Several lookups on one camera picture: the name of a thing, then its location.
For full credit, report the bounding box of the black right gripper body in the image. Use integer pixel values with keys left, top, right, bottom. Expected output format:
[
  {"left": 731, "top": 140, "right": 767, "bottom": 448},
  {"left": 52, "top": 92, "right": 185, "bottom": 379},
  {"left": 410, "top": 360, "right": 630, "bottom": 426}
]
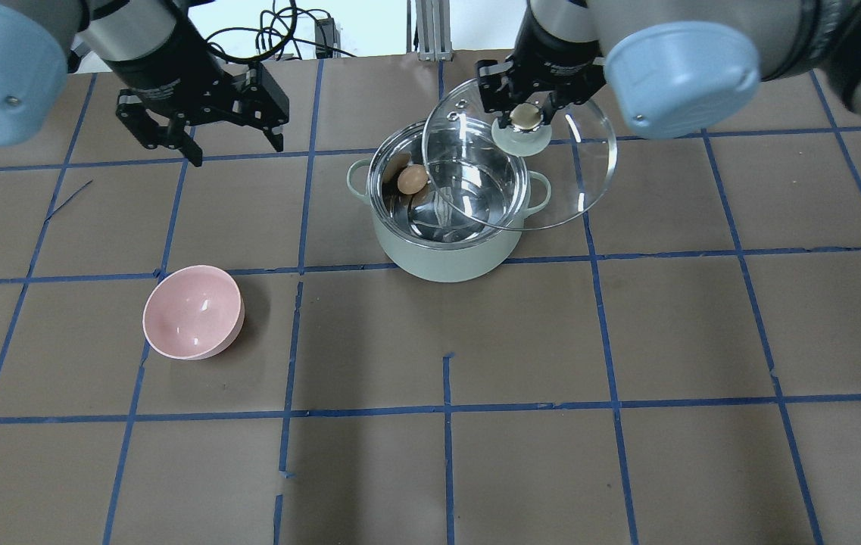
[{"left": 475, "top": 22, "right": 604, "bottom": 113}]

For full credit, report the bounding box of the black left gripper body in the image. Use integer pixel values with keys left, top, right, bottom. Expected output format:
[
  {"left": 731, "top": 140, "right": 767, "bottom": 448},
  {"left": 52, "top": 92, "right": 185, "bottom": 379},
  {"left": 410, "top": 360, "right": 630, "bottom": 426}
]
[{"left": 115, "top": 54, "right": 289, "bottom": 148}]

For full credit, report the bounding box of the glass pot lid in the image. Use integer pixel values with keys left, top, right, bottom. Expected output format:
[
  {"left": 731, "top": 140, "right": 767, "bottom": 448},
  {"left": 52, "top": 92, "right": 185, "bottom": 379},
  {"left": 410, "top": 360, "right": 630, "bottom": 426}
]
[{"left": 423, "top": 79, "right": 618, "bottom": 232}]

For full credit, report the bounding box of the brown egg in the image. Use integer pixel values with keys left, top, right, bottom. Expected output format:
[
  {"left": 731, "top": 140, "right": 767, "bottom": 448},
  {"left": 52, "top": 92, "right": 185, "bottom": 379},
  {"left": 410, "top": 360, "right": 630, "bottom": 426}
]
[{"left": 396, "top": 164, "right": 429, "bottom": 195}]

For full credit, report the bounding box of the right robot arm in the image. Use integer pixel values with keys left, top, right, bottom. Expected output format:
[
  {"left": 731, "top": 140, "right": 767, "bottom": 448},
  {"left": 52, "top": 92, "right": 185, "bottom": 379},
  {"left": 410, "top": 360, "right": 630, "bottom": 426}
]
[{"left": 476, "top": 1, "right": 861, "bottom": 139}]

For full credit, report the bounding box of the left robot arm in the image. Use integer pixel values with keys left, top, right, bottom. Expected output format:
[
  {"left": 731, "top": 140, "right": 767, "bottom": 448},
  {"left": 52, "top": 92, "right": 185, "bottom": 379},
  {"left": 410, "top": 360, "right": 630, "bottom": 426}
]
[{"left": 0, "top": 1, "right": 289, "bottom": 167}]

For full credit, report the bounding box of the light green cooking pot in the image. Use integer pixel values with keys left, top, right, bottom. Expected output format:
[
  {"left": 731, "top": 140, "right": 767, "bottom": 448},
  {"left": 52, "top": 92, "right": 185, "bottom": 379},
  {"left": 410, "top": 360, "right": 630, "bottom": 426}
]
[{"left": 346, "top": 121, "right": 551, "bottom": 283}]

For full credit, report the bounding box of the pink bowl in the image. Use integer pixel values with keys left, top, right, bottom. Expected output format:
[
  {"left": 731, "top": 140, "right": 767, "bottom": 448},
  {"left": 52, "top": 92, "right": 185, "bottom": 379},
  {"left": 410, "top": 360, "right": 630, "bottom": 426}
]
[{"left": 142, "top": 265, "right": 245, "bottom": 361}]

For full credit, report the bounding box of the black cables bundle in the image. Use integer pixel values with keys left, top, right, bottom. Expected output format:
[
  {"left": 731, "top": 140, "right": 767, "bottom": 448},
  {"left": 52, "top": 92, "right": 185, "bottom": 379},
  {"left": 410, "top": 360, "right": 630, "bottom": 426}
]
[{"left": 203, "top": 0, "right": 359, "bottom": 65}]

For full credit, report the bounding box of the aluminium frame post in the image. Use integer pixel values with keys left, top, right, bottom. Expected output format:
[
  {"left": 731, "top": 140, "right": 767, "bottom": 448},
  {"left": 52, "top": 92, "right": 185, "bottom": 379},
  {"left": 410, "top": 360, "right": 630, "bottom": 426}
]
[{"left": 408, "top": 1, "right": 452, "bottom": 62}]

